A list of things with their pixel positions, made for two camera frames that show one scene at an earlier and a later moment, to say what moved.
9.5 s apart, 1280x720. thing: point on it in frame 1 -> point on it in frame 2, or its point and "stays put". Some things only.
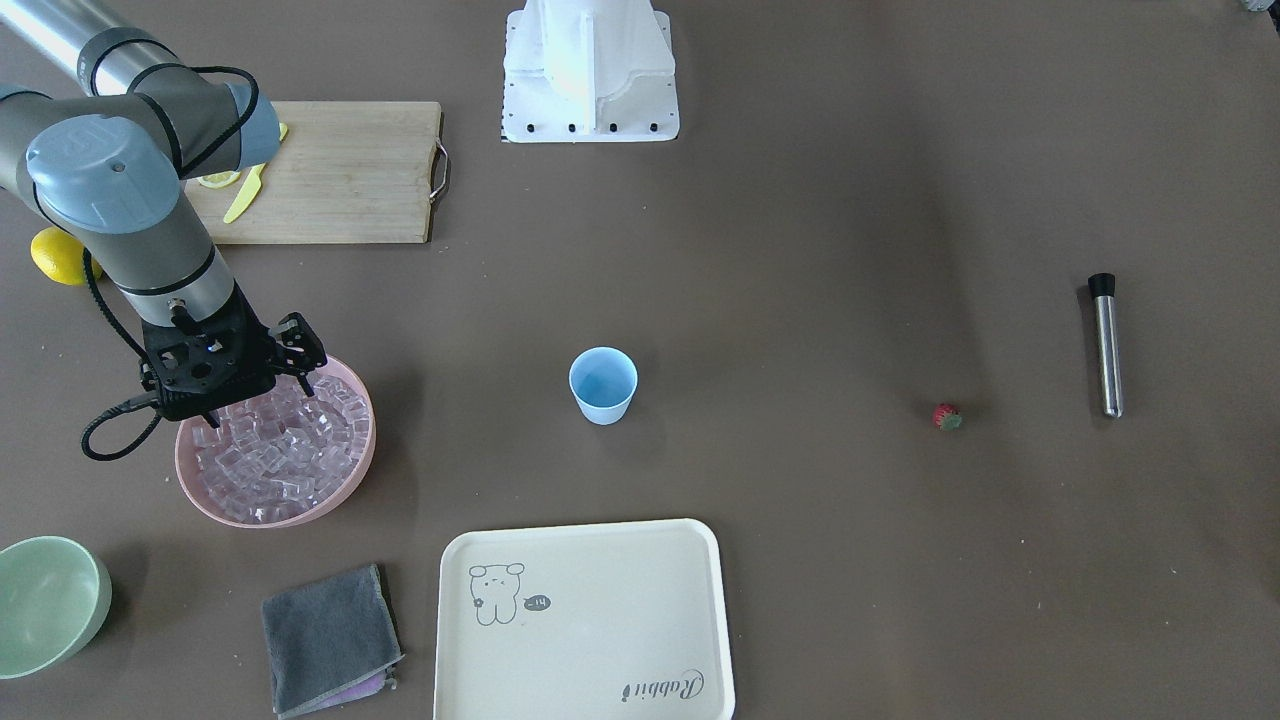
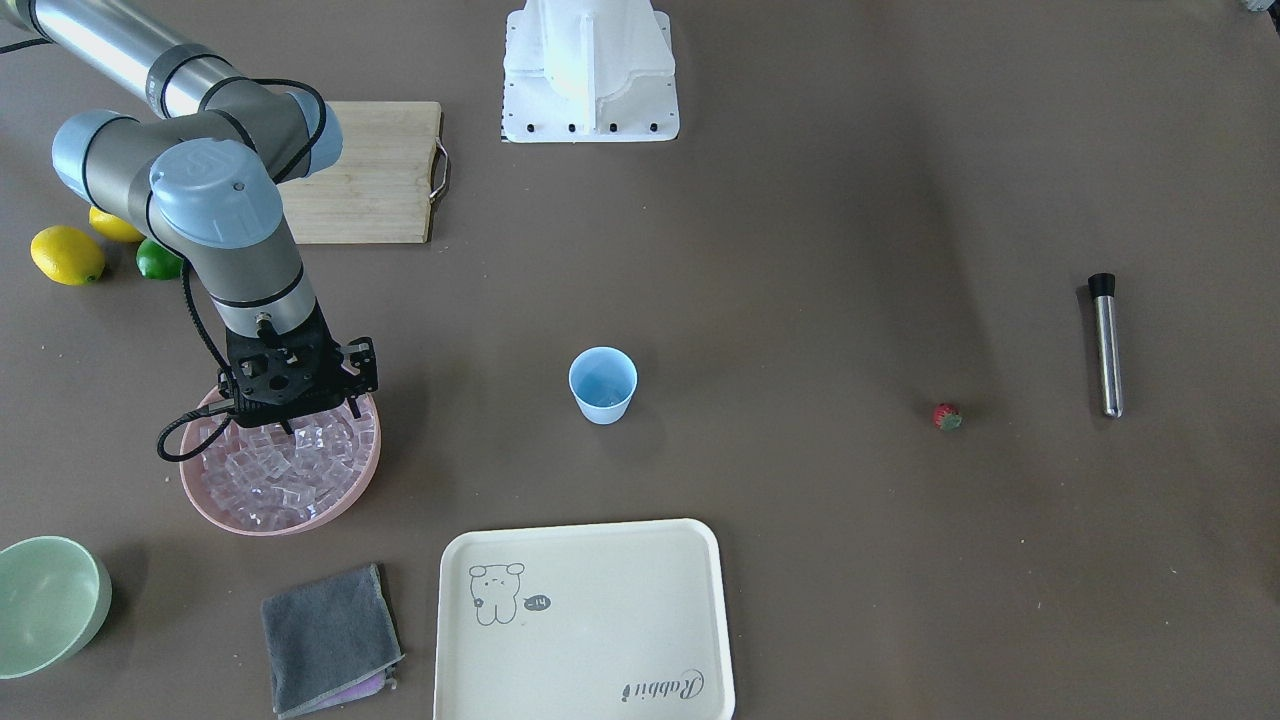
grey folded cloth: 328,635 stays put
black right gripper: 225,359 -> 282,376
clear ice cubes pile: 276,457 stays put
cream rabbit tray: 617,620 stays put
